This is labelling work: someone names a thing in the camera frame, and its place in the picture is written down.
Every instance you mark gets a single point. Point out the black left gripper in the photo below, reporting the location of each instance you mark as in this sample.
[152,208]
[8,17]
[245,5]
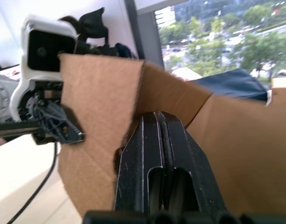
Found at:
[48,93]

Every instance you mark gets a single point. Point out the grey window frame post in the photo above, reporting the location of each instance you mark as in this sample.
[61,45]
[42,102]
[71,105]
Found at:
[145,30]

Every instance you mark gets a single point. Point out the small brown cardboard box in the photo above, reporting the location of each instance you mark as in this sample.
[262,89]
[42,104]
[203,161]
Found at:
[98,93]

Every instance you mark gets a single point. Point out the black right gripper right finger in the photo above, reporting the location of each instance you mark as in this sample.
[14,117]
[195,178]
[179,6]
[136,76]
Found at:
[187,158]

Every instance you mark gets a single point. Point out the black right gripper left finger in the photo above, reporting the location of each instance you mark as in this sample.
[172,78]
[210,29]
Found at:
[133,163]

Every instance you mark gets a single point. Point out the small dark blue cloth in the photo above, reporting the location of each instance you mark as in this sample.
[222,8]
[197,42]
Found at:
[124,50]

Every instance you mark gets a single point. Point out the black rounded object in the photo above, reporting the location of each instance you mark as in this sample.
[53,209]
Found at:
[92,23]

